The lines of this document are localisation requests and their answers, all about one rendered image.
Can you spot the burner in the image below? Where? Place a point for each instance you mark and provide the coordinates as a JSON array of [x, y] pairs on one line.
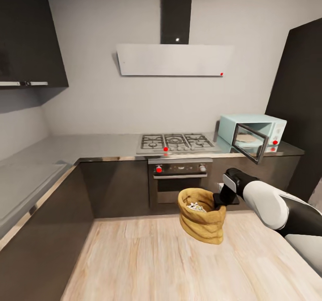
[[175, 143]]

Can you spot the range hood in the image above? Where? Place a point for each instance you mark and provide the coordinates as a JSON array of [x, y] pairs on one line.
[[174, 56]]

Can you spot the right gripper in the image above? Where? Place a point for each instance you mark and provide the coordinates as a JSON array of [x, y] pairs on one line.
[[223, 199]]

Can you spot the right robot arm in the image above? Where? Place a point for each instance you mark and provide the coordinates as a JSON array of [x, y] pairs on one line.
[[296, 221]]

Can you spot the popcorn bag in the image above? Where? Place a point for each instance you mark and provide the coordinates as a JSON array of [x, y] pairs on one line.
[[204, 225]]

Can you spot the fridge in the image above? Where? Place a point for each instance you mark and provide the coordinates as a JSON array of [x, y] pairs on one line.
[[296, 97]]

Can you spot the microwave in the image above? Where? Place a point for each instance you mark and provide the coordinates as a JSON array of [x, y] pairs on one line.
[[250, 133]]

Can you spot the cabinet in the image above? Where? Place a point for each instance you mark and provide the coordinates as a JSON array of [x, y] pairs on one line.
[[30, 56]]

